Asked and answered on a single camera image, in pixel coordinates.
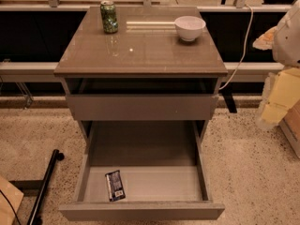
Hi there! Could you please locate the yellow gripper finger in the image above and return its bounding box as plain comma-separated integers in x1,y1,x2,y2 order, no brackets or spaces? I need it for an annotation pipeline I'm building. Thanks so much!
252,26,277,51

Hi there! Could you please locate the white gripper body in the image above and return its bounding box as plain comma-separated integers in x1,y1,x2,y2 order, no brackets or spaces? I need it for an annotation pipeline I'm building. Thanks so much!
256,67,300,130

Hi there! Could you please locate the blue rxbar blueberry wrapper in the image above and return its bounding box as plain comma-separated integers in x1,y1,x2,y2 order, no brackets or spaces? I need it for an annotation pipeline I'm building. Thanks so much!
105,170,126,202

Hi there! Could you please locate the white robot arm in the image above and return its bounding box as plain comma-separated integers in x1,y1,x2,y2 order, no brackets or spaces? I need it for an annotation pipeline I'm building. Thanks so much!
253,0,300,129

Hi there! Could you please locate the grey drawer cabinet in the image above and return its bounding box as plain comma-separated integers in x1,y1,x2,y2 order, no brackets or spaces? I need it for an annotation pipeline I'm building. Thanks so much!
54,7,227,145

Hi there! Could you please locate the open grey middle drawer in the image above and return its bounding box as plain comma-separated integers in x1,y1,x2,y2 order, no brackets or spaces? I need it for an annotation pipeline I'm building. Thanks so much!
60,121,224,221

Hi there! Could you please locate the closed grey top drawer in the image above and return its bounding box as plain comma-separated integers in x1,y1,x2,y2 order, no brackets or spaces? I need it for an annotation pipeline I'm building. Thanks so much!
66,95,218,121

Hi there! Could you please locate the cardboard box right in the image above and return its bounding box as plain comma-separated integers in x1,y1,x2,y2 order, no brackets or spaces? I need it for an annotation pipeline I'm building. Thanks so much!
279,100,300,158

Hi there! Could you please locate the white ceramic bowl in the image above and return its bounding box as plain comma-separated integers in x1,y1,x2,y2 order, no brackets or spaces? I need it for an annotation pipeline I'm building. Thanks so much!
174,16,206,41

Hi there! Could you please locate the green soda can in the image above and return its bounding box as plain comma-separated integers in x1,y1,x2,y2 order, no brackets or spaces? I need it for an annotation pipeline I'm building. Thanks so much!
100,1,118,34

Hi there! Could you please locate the black metal stand pole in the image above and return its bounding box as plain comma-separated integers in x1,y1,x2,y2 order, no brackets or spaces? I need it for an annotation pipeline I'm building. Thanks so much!
9,148,66,225

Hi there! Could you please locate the cardboard piece bottom left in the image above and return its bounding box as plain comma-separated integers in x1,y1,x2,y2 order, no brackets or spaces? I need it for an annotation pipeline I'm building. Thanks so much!
0,175,24,225

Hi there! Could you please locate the white power cable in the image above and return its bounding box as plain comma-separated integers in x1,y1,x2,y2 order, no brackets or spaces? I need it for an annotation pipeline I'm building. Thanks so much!
218,4,255,91

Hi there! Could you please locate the grey metal rail frame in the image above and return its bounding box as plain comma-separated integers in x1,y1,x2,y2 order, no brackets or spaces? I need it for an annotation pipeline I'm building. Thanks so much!
0,0,297,83

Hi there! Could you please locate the black cable bottom left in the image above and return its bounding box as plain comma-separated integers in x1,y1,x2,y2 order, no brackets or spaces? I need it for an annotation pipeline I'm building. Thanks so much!
0,189,23,225

